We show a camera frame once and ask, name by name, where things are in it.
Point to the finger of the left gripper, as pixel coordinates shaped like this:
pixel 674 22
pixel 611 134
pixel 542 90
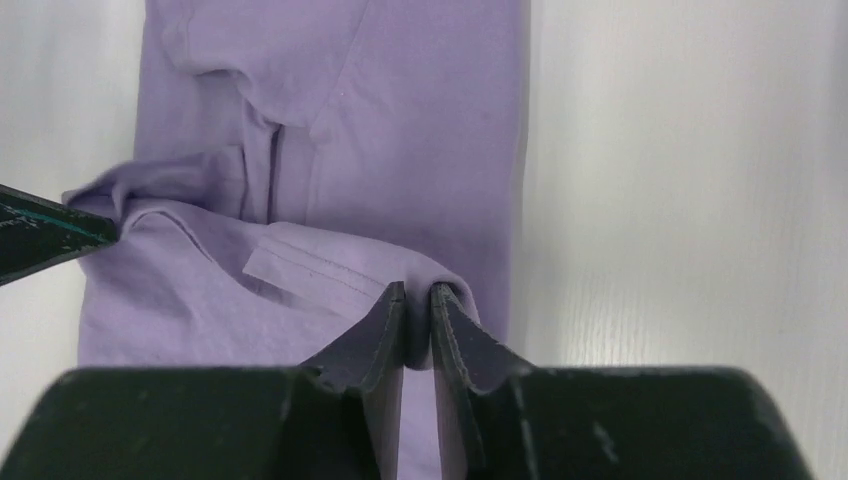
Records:
pixel 37 234

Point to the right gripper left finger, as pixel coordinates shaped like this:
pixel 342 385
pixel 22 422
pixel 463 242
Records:
pixel 334 416

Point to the purple t shirt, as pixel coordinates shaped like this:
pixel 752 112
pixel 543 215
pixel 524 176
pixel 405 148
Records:
pixel 292 159

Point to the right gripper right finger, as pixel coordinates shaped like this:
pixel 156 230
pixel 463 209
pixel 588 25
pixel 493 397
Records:
pixel 502 417

